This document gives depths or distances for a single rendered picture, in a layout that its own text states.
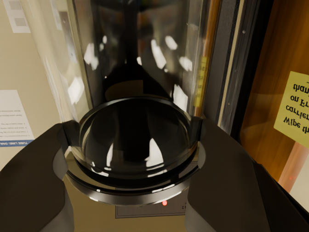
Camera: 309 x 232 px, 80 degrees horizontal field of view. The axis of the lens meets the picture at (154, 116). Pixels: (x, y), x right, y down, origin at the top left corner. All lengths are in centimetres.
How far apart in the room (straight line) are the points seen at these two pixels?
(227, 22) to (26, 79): 75
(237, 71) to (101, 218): 34
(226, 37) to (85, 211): 37
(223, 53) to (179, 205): 27
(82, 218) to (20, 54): 65
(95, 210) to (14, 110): 69
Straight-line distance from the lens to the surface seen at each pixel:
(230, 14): 34
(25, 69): 87
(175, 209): 37
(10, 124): 102
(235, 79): 35
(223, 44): 35
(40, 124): 96
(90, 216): 38
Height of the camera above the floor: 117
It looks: 28 degrees up
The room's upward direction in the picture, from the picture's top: 180 degrees clockwise
